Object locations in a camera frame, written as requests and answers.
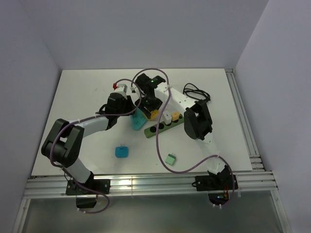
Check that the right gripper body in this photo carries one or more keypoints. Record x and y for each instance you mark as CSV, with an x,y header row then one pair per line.
x,y
150,104

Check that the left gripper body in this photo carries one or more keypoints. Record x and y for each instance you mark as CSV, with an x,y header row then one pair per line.
x,y
127,106

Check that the yellow cube socket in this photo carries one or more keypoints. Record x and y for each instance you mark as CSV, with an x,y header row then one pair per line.
x,y
154,115

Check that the teal triangular power strip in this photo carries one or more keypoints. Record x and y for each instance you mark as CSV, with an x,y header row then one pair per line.
x,y
138,119

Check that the white charger plug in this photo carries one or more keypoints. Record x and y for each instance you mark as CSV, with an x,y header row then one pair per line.
x,y
167,117

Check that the small orange plug adapter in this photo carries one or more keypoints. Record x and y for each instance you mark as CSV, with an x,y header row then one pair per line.
x,y
175,116

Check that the green power strip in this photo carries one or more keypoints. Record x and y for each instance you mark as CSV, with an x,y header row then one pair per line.
x,y
151,131

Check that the blue plug adapter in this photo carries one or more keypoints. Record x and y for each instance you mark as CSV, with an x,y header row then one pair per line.
x,y
121,151

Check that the light green plug adapter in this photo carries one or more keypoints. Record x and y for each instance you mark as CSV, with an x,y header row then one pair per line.
x,y
170,159

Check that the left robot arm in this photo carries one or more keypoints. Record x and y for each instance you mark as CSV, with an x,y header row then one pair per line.
x,y
63,143

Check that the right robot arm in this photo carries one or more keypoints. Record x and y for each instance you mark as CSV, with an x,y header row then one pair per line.
x,y
197,118

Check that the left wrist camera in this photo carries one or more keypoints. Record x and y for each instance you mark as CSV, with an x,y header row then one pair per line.
x,y
120,89

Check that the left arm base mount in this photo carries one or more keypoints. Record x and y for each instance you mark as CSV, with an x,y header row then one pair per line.
x,y
87,194

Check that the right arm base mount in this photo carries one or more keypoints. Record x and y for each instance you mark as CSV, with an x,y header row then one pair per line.
x,y
224,183

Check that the aluminium rail frame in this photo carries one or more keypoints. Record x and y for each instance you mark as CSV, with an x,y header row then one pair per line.
x,y
259,179

